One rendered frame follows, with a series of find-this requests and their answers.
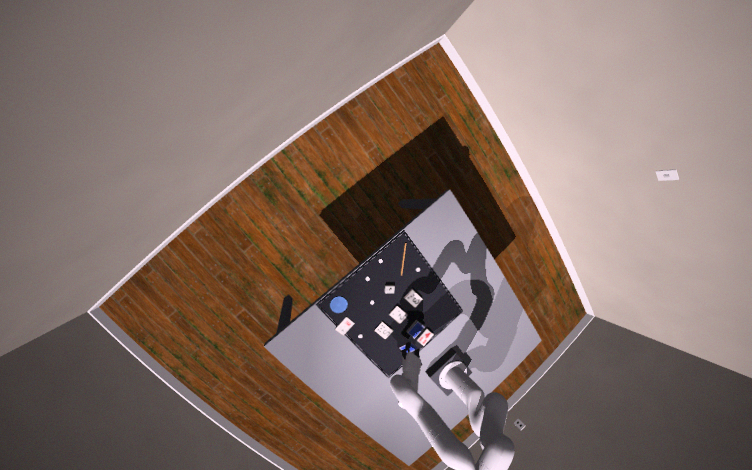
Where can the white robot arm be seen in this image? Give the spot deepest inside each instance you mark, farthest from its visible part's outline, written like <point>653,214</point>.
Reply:
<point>499,451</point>

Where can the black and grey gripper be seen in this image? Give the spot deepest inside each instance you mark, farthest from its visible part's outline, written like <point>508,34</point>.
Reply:
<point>410,361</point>

